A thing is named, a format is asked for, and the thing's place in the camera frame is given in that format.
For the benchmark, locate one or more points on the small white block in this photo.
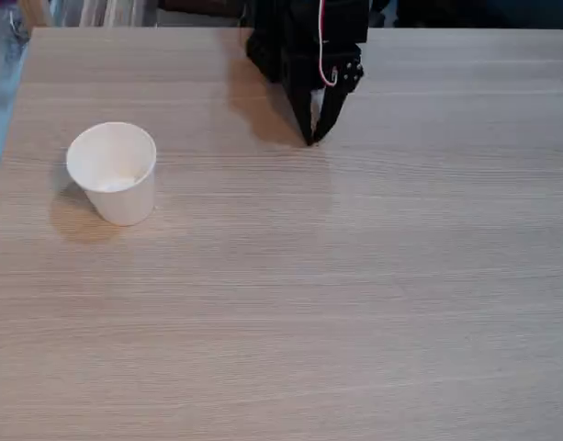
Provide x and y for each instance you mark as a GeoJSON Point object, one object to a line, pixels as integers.
{"type": "Point", "coordinates": [127, 182]}

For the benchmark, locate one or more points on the pale striped curtain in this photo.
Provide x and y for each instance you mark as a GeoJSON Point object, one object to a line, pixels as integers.
{"type": "Point", "coordinates": [102, 13]}

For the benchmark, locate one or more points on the white paper cup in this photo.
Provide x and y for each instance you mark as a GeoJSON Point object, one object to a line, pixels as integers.
{"type": "Point", "coordinates": [120, 204]}

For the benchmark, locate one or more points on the wooden chair part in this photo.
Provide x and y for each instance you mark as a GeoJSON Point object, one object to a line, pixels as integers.
{"type": "Point", "coordinates": [33, 11]}

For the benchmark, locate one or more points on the blue fabric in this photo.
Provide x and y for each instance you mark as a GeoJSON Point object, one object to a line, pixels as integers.
{"type": "Point", "coordinates": [3, 69]}

